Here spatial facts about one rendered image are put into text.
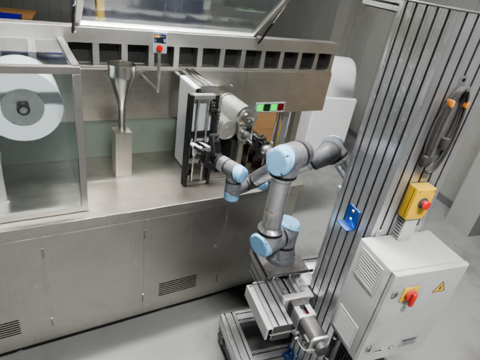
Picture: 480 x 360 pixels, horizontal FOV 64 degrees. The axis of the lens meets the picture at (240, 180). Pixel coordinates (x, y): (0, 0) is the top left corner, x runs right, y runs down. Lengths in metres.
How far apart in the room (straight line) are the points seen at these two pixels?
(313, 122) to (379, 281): 3.42
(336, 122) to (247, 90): 2.32
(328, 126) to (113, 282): 3.32
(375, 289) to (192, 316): 1.50
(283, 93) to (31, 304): 2.05
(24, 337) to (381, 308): 1.82
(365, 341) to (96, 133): 1.80
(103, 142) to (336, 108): 3.05
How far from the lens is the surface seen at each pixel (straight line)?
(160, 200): 2.09
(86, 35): 2.28
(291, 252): 1.89
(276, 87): 2.82
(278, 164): 1.50
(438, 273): 1.56
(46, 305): 2.33
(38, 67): 1.71
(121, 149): 2.22
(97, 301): 2.39
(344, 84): 4.79
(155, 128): 2.52
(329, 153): 1.99
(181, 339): 2.59
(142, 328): 2.64
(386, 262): 1.45
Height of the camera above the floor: 2.05
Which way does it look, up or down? 29 degrees down
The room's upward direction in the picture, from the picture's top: 10 degrees clockwise
